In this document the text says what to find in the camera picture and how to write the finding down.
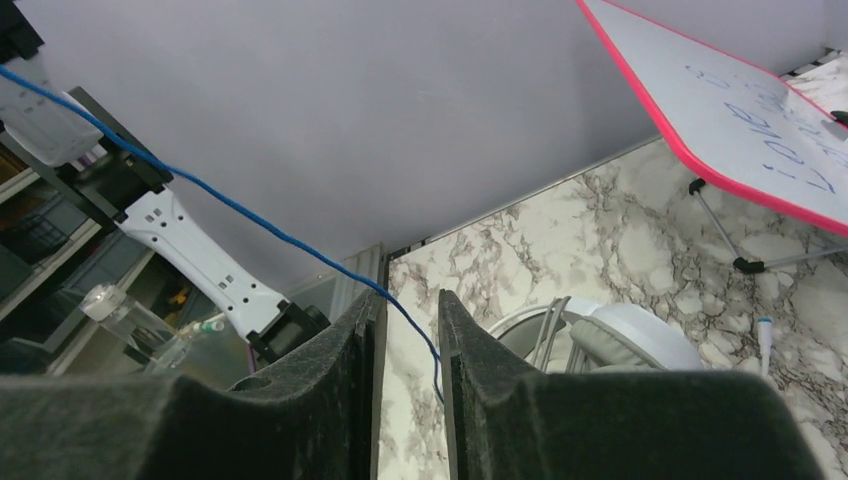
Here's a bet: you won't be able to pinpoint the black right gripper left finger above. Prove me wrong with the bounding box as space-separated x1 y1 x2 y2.
1 291 387 479

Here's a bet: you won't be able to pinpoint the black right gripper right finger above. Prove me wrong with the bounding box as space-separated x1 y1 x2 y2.
438 290 823 479

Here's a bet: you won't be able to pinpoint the white grey over-ear headphones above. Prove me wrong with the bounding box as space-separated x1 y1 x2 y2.
488 296 704 374

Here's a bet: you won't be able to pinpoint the blue wired earbuds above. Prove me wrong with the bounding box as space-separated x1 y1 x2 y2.
1 66 444 404

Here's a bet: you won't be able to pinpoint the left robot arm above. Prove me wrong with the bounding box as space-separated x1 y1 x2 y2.
1 55 330 364

